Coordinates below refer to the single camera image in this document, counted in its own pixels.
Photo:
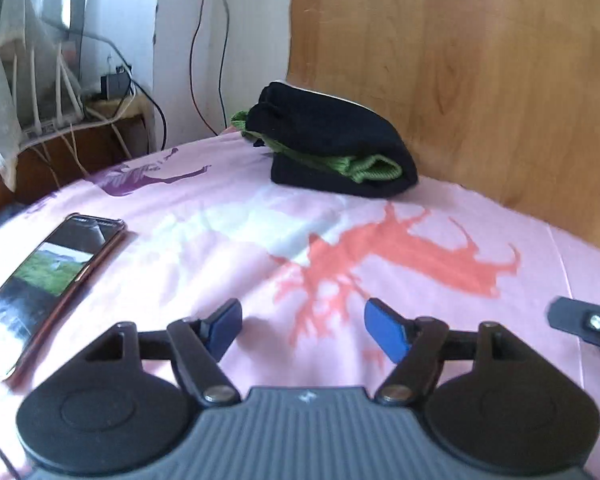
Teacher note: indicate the pink printed bed sheet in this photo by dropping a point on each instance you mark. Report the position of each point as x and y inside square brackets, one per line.
[230, 220]

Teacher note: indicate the wooden headboard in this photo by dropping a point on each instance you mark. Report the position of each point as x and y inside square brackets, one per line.
[455, 70]

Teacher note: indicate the white router with antennas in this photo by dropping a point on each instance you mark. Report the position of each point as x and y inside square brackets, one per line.
[55, 105]

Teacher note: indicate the navy knit sweater green trim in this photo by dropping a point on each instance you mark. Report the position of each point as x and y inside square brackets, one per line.
[330, 130]

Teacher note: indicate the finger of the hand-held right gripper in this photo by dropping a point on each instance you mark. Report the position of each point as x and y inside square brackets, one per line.
[577, 316]

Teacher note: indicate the smartphone with red case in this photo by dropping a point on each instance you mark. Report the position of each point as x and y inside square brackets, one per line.
[50, 275]

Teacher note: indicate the black power adapter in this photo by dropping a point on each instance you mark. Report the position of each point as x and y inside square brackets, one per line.
[115, 85]

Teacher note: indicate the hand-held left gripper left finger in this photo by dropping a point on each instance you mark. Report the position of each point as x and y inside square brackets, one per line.
[225, 326]

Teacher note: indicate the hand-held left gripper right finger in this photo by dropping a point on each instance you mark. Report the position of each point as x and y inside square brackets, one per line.
[386, 329]

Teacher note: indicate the white sheer curtain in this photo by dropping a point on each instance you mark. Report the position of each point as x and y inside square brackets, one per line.
[2, 85]

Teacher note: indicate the wooden nightstand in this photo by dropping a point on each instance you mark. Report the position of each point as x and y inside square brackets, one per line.
[40, 160]

